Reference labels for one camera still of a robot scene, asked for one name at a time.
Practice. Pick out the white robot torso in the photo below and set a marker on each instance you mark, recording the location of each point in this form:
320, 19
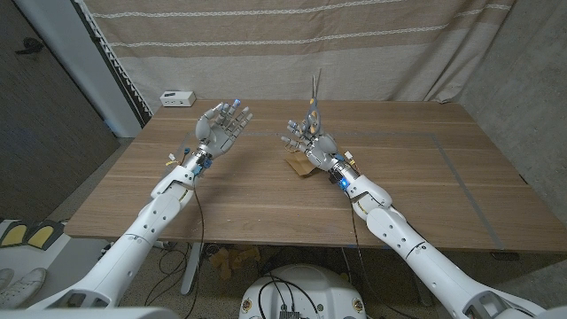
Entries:
323, 288

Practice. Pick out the brown cardboard scraps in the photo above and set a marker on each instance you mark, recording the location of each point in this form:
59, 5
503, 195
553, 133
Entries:
235, 259

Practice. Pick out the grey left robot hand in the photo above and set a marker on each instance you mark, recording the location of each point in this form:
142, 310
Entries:
217, 137

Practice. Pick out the black triangle-patterned trim strip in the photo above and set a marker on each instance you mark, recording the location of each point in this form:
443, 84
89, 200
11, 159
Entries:
121, 77

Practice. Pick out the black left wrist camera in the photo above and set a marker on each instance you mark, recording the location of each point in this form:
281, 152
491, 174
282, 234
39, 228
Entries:
206, 163

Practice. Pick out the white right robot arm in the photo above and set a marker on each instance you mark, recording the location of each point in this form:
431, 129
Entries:
425, 257

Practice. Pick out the dark flat table foot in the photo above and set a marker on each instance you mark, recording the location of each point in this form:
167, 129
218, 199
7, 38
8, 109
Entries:
505, 256

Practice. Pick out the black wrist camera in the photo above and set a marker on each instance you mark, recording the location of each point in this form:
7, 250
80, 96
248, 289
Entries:
206, 163
339, 181

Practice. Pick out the white power strip box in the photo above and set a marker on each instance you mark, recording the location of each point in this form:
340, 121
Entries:
177, 98

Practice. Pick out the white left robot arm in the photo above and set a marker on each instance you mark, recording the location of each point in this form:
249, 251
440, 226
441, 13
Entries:
146, 226

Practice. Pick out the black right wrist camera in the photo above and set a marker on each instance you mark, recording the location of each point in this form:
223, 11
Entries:
339, 181

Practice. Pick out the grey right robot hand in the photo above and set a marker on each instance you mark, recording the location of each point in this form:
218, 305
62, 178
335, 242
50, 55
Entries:
323, 153

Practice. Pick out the beige striped curtain backdrop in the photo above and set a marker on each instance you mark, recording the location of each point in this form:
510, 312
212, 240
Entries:
376, 53

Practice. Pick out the white sneaker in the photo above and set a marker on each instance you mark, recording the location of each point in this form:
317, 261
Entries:
22, 287
4, 277

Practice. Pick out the grey tape outline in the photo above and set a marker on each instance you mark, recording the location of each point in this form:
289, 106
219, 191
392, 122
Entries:
398, 133

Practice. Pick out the brown paper bag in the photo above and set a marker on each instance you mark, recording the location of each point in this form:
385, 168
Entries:
303, 166

